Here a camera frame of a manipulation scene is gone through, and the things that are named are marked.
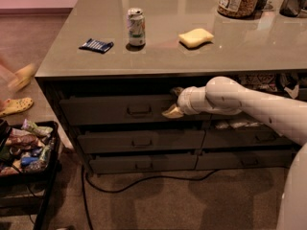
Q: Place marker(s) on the dark metal kettle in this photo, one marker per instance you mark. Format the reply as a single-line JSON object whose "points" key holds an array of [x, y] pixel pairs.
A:
{"points": [[292, 8]]}

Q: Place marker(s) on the black snack cart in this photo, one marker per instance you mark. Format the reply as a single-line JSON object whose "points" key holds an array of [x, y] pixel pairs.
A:
{"points": [[27, 190]]}

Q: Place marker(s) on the green white soda can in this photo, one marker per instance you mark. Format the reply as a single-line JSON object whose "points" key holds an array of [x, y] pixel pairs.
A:
{"points": [[136, 27]]}

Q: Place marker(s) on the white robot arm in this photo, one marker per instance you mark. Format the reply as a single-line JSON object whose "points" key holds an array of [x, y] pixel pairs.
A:
{"points": [[293, 128]]}

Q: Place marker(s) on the green snack bag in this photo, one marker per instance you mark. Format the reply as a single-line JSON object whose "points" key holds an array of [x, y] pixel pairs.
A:
{"points": [[39, 131]]}

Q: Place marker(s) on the brown snack bag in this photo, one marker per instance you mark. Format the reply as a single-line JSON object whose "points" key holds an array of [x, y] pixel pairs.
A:
{"points": [[28, 140]]}

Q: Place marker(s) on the blue striped snack packet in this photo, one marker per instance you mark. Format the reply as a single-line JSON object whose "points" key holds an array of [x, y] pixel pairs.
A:
{"points": [[97, 46]]}

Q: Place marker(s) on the yellow sponge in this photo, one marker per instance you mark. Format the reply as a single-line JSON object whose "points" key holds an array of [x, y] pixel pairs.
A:
{"points": [[195, 38]]}

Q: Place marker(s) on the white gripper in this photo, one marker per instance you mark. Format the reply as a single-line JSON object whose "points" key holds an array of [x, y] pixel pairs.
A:
{"points": [[184, 101]]}

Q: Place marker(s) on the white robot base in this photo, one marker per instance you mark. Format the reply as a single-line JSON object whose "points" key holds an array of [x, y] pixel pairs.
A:
{"points": [[293, 209]]}

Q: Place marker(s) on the grey drawer cabinet counter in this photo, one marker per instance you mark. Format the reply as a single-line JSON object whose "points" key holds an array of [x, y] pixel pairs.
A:
{"points": [[263, 48]]}

